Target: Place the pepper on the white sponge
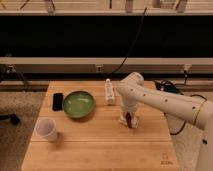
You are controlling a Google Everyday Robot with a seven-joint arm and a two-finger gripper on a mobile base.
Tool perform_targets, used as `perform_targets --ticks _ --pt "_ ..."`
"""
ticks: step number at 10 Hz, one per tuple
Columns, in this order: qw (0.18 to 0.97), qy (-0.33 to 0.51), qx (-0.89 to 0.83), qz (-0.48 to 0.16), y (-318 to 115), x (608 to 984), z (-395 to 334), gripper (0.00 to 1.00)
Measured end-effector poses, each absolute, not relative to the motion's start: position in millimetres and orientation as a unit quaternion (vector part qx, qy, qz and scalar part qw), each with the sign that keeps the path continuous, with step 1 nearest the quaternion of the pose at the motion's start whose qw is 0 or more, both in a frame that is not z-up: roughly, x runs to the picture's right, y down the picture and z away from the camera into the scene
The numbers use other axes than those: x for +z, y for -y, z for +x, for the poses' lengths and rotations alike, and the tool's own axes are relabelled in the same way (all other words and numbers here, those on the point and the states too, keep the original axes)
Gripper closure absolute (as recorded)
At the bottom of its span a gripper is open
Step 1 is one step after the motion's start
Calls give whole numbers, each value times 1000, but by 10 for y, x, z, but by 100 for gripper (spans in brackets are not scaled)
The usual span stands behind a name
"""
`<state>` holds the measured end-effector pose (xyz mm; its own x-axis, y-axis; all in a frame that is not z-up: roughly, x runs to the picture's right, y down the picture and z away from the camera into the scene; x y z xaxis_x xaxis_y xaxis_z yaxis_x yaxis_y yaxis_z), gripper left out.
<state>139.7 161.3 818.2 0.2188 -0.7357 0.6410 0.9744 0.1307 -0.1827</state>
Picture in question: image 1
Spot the black rectangular sponge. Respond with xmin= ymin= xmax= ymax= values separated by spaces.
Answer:
xmin=52 ymin=93 xmax=63 ymax=111

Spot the dark red pepper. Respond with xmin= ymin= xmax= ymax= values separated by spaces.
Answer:
xmin=126 ymin=113 xmax=132 ymax=128

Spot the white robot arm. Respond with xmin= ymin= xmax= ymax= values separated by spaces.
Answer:
xmin=117 ymin=72 xmax=213 ymax=171

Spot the black cable bundle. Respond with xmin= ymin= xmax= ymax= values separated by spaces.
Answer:
xmin=153 ymin=79 xmax=208 ymax=136

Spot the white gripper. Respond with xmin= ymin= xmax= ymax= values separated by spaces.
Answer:
xmin=118 ymin=99 xmax=139 ymax=128

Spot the white plastic cup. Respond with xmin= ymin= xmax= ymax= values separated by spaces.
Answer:
xmin=35 ymin=118 xmax=58 ymax=141

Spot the green bowl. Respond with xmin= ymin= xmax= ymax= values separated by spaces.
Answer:
xmin=62 ymin=91 xmax=95 ymax=119

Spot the black office chair base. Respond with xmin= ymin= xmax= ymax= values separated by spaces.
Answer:
xmin=0 ymin=114 xmax=20 ymax=125

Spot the black hanging cable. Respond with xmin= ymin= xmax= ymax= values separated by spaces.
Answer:
xmin=107 ymin=7 xmax=148 ymax=76

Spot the white sponge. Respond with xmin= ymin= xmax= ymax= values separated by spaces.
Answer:
xmin=105 ymin=79 xmax=115 ymax=105

